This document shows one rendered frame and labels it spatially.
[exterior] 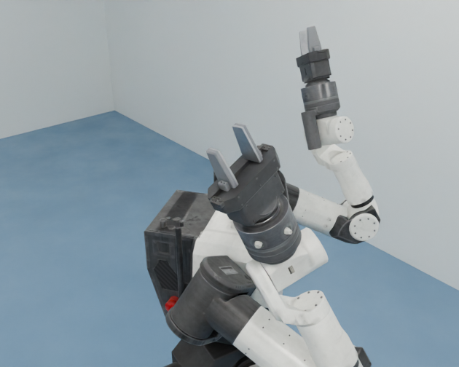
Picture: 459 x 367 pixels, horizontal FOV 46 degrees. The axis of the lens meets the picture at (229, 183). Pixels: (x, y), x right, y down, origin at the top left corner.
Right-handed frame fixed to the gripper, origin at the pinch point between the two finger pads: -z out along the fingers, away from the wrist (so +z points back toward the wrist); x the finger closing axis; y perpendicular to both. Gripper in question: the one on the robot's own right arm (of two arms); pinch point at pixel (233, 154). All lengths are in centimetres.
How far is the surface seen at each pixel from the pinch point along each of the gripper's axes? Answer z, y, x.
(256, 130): 167, -220, 166
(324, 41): 104, -154, 189
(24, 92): 117, -438, 102
